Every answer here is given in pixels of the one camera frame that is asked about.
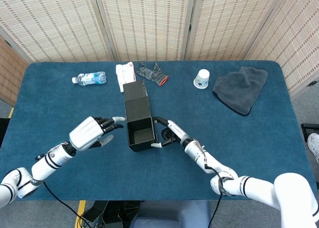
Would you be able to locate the woven folding screen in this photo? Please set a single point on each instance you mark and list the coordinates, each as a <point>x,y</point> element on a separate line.
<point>149,24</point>

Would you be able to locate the blue table cloth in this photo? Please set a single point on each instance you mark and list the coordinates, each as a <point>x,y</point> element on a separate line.
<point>224,128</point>

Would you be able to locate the dark grey towel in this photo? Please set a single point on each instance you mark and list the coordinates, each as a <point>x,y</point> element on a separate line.
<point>239,91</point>

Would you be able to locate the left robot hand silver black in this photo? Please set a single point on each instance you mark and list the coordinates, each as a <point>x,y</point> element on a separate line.
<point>86,133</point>

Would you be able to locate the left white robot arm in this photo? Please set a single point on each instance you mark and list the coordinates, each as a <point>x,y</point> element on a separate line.
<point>47,163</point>

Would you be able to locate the white tissue packet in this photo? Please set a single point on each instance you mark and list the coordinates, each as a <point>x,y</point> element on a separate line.
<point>123,75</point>

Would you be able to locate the white floral paper cup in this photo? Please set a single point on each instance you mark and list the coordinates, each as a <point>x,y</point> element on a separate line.
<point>202,79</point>

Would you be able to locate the clear plastic water bottle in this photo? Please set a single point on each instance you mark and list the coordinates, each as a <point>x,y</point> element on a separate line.
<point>92,78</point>

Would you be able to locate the black cardboard box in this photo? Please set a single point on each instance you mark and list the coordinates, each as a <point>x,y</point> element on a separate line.
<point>138,108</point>

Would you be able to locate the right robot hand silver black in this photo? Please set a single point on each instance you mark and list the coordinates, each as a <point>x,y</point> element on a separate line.
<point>175,132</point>

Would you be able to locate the grey knit glove red cuff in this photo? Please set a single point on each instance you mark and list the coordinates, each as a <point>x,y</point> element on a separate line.
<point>149,73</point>

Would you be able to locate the white sneaker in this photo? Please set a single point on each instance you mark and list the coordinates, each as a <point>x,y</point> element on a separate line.
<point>314,146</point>

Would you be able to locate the black stand beside table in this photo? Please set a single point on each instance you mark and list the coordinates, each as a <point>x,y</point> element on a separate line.
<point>310,126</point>

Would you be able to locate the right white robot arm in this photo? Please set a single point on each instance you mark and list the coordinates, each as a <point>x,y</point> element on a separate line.
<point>224,173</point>

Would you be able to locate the yellow floor tape strip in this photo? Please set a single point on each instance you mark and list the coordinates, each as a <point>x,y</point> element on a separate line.
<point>11,112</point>
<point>80,210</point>

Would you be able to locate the blue grey robot torso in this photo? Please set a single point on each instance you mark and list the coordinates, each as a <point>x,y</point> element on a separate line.
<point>169,215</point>

